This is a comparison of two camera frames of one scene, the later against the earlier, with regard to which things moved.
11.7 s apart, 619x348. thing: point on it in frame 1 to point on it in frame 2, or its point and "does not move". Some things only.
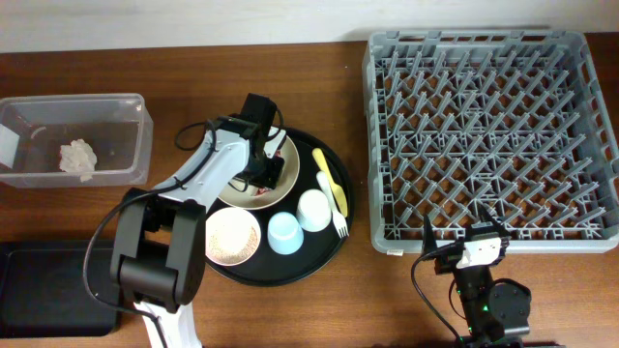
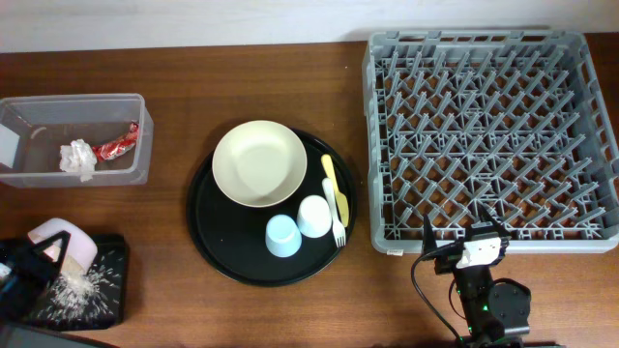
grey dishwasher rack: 515,122 does not move
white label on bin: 9,143 does not move
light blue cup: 284,233 does not move
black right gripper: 448,258 does not move
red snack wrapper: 261,190 to 104,152
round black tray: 304,231 does not move
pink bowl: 233,236 to 80,252
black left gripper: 272,179 to 26,262
